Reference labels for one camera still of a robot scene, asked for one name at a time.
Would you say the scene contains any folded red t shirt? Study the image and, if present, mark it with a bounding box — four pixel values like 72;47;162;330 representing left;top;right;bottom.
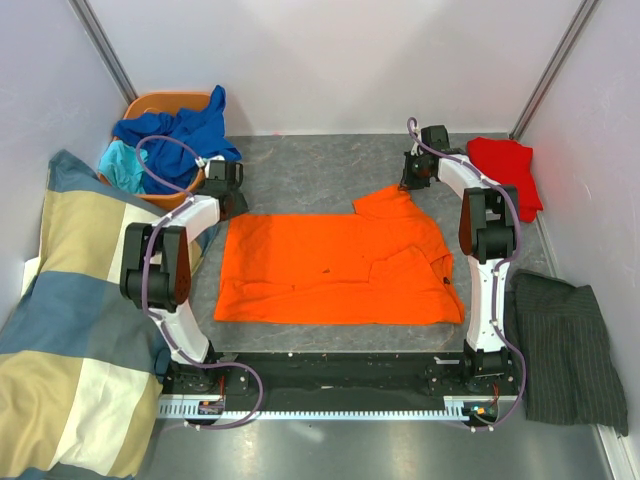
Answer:
467;137;544;223

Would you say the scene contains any teal t shirt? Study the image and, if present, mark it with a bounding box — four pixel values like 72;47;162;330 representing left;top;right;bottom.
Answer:
98;140;145;194

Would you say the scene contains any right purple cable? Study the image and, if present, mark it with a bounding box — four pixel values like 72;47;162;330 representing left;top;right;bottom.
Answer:
406;116;528;434

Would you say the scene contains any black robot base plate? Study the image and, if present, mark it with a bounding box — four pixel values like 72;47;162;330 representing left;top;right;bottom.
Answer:
161;352;517;411

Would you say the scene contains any aluminium frame post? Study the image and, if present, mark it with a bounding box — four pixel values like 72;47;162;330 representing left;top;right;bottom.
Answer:
508;0;601;141
68;0;138;104

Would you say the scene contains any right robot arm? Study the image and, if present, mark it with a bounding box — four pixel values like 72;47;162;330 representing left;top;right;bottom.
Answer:
400;117;521;394

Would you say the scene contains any purple cable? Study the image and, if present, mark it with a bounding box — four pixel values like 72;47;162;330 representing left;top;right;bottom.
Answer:
406;116;528;434
134;134;265;432

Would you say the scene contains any dark striped cloth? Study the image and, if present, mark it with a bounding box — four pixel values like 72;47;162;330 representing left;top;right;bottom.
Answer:
505;270;629;437

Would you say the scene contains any right aluminium frame post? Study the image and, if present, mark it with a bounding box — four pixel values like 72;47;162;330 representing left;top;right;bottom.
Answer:
508;0;601;141

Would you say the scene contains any blue beige checked pillow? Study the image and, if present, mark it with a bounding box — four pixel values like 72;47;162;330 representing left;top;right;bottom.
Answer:
0;150;221;480

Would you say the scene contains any blue t shirt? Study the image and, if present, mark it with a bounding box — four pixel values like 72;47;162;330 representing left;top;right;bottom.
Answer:
112;85;242;195

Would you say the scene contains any left aluminium frame post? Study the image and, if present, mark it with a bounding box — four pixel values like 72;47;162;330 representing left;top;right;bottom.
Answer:
68;0;138;104

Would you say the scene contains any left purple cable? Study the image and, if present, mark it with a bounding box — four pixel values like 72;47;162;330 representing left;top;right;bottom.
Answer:
134;134;265;432

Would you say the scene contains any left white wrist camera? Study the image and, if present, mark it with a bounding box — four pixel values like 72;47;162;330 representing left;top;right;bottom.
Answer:
195;155;225;170

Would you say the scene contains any orange t shirt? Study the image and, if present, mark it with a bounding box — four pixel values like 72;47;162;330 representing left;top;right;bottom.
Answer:
213;186;465;326

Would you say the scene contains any white slotted cable duct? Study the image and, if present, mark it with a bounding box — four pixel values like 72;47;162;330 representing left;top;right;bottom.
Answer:
156;395;498;423

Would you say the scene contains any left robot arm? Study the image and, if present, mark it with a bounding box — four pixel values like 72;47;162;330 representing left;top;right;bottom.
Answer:
119;157;248;393

